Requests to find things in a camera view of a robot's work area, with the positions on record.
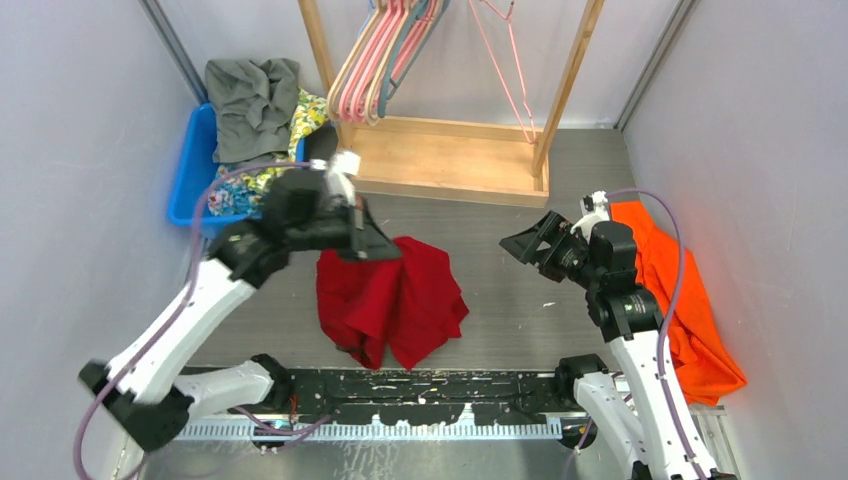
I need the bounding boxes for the orange garment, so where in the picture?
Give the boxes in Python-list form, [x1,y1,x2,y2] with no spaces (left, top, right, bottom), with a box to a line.
[611,201,747,407]

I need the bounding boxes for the blue plastic bin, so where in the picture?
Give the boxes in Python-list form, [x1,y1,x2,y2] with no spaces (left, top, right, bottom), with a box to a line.
[166,101,307,240]

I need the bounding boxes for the beige hanger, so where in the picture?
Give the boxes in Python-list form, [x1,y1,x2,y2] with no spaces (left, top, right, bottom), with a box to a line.
[326,0,425,127]

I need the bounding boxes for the thin pink wire hanger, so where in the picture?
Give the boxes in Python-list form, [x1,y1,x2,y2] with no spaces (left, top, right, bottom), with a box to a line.
[467,0,539,145]

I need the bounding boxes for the slotted cable duct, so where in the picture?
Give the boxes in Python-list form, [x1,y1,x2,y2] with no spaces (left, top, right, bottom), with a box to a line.
[176,417,562,442]

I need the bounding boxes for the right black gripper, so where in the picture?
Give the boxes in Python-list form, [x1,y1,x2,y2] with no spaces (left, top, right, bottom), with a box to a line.
[500,210,603,290]

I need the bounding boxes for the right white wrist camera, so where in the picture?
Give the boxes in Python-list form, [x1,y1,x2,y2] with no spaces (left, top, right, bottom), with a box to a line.
[570,190,611,242]

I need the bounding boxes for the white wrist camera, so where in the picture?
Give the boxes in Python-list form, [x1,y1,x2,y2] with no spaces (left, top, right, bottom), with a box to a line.
[570,190,611,242]
[310,150,361,208]

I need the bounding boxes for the wooden clothes rack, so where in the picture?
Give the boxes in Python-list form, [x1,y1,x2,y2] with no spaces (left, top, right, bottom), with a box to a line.
[299,1,604,207]

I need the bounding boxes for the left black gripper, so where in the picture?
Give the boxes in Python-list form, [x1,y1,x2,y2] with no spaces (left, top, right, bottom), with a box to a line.
[289,196,403,263]

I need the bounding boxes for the red skirt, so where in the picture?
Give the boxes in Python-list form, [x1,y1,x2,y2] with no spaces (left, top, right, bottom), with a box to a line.
[316,236,469,370]

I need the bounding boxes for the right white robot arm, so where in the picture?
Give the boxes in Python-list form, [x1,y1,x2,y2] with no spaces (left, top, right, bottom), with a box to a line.
[499,211,732,479]

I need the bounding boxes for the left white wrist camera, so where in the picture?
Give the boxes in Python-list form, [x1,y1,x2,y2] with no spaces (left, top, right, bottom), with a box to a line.
[310,150,361,208]

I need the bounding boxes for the grey garment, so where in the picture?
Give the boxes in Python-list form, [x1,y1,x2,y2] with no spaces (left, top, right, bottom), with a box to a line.
[205,58,300,165]

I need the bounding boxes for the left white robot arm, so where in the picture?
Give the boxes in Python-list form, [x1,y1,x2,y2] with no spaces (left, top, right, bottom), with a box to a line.
[79,168,401,453]

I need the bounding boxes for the yellow floral garment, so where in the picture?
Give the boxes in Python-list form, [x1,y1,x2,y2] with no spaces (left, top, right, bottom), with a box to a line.
[237,88,329,191]

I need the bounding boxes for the grey-blue hanger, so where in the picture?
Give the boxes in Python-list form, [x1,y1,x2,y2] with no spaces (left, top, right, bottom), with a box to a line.
[354,0,450,125]

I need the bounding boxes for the blue floral garment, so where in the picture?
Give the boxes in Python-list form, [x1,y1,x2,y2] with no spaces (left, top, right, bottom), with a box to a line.
[207,159,291,216]

